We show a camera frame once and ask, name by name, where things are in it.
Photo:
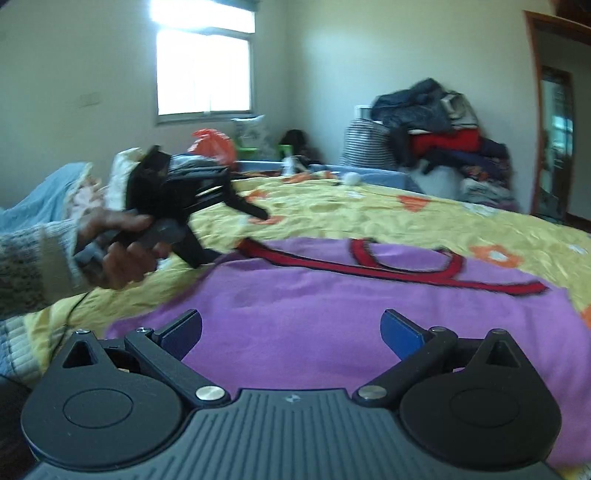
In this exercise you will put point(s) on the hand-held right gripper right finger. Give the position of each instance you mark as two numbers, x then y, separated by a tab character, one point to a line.
400	333

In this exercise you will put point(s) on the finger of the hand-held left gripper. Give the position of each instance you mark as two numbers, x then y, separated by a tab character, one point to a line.
249	207
196	251

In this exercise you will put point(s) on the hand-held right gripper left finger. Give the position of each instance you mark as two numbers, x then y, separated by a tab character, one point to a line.
182	333

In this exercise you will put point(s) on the purple garment with red trim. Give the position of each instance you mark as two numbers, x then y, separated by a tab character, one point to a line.
323	323

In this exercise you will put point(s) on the pile of clothes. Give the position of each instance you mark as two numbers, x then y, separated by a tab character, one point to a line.
452	143

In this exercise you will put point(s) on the person's left hand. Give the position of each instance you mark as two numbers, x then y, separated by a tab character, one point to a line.
124	270

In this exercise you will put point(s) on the white pillow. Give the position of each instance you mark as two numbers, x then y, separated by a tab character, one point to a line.
120	175

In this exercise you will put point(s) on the green plastic toy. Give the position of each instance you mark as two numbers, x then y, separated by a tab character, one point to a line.
247	147

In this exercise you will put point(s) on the red plastic bag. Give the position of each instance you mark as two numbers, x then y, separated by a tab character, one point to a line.
212	145

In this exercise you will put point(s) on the grey floral pillow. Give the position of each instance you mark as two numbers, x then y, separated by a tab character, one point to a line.
254	134

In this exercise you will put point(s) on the black bag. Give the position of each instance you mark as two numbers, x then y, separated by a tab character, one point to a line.
298	143

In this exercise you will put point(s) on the yellow printed bedsheet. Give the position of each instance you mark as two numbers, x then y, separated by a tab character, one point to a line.
346	212

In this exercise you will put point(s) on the white ball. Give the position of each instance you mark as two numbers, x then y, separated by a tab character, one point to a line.
353	179

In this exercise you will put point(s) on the light blue blanket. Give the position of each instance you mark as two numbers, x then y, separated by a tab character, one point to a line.
37	194

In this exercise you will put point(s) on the window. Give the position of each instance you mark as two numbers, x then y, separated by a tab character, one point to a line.
203	64

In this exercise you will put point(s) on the black white patterned cushion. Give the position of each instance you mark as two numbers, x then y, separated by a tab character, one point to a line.
367	145

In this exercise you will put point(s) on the person's knit sweater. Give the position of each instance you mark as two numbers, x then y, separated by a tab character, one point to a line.
18	350

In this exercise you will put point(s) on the wooden door frame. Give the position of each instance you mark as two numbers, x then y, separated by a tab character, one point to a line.
535	115

